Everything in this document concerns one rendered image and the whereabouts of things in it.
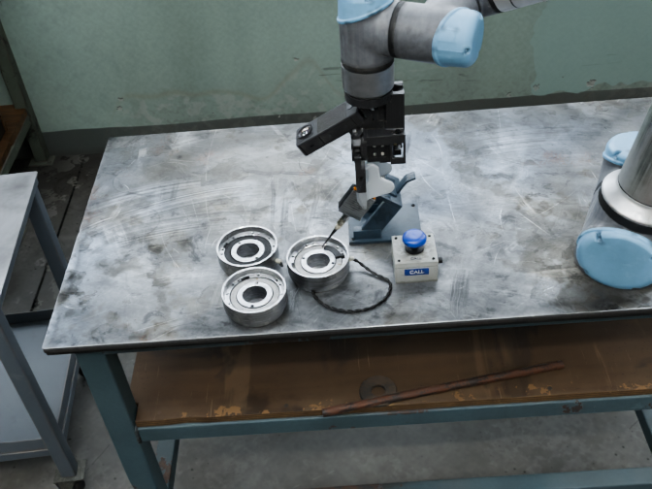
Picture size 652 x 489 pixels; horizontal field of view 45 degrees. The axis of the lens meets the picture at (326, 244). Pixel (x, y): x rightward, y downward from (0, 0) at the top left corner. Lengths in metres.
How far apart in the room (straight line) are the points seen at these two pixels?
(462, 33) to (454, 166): 0.56
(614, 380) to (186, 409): 0.78
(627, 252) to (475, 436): 1.08
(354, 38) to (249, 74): 1.89
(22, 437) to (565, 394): 1.23
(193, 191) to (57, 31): 1.54
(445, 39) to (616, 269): 0.39
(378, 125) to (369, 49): 0.14
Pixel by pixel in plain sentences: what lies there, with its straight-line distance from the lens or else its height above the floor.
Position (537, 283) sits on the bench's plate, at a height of 0.80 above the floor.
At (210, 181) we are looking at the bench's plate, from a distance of 1.59.
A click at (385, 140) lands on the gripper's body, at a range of 1.19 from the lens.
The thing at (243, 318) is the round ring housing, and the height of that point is 0.83.
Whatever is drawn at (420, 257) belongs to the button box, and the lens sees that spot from 1.30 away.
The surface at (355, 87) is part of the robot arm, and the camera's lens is 1.14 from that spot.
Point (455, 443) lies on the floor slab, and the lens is 2.10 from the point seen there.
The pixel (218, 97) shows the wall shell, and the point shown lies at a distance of 3.04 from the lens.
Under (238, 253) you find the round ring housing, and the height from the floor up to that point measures 0.82.
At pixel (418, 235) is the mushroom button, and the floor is 0.87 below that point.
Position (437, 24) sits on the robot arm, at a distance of 1.06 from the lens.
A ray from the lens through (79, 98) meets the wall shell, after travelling 3.13.
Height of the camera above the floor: 1.73
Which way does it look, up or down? 41 degrees down
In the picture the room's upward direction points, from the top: 5 degrees counter-clockwise
